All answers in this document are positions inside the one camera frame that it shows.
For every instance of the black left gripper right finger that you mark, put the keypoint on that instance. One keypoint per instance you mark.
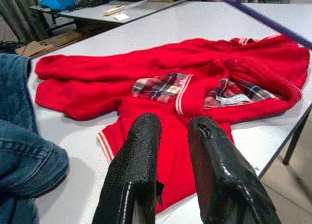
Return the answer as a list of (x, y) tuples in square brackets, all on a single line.
[(219, 180)]

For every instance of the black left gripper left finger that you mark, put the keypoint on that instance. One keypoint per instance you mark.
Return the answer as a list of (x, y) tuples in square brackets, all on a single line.
[(129, 175)]

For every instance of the red sweater with plaid lining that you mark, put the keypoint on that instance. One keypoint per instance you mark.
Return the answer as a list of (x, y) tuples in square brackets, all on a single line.
[(97, 87)]

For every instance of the blue denim jacket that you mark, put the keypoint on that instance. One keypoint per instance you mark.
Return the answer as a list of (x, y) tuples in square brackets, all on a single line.
[(22, 136)]

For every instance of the blue plastic clothes hanger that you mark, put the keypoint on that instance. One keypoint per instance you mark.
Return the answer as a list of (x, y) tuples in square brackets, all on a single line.
[(268, 20)]

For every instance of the black table leg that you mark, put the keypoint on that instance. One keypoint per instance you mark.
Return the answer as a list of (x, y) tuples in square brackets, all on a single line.
[(292, 146)]

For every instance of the cardboard box with S print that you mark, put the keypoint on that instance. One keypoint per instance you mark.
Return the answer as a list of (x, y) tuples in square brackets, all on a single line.
[(48, 43)]

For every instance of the small white card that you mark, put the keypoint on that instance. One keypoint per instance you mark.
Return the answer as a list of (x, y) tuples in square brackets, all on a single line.
[(121, 17)]

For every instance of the black desktop device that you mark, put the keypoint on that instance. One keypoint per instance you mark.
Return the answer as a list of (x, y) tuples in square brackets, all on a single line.
[(97, 0)]

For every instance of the blue desktop device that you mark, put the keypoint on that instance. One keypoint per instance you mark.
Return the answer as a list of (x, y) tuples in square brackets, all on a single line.
[(57, 2)]

